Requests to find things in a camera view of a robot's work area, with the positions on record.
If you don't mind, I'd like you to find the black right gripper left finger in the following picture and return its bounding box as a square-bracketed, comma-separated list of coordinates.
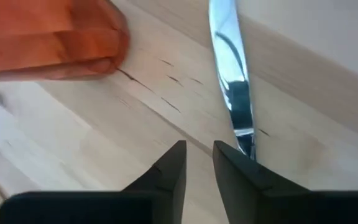
[0, 139, 188, 224]

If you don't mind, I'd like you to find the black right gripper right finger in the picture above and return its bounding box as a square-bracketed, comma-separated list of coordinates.
[213, 139, 358, 224]

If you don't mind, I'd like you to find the silver metal knife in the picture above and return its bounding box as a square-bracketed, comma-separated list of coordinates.
[208, 0, 257, 161]

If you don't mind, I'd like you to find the orange item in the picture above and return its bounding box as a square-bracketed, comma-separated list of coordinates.
[0, 0, 131, 82]

